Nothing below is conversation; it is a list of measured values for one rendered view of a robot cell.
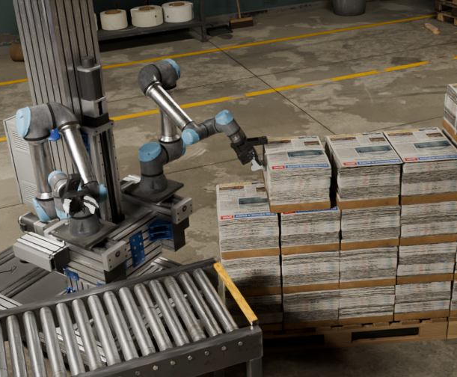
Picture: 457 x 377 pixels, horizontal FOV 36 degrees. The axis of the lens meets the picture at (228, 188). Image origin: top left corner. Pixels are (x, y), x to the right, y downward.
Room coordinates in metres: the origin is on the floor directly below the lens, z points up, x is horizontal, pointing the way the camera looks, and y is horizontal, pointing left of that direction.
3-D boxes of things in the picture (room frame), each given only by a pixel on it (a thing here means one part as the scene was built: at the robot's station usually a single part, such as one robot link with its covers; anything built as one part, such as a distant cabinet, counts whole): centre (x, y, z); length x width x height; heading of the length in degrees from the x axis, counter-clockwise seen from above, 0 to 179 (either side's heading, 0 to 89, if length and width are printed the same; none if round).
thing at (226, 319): (2.28, 0.08, 0.77); 0.47 x 0.05 x 0.05; 19
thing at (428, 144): (3.05, -0.94, 1.06); 0.37 x 0.28 x 0.01; 3
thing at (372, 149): (3.03, -0.65, 1.06); 0.37 x 0.29 x 0.01; 3
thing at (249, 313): (2.30, 0.00, 0.81); 0.43 x 0.03 x 0.02; 19
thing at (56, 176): (2.56, 0.68, 1.21); 0.11 x 0.08 x 0.09; 27
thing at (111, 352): (2.14, 0.51, 0.77); 0.47 x 0.05 x 0.05; 19
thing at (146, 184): (3.25, 0.39, 0.87); 0.15 x 0.15 x 0.10
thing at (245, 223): (3.05, -0.52, 0.42); 1.17 x 0.39 x 0.83; 92
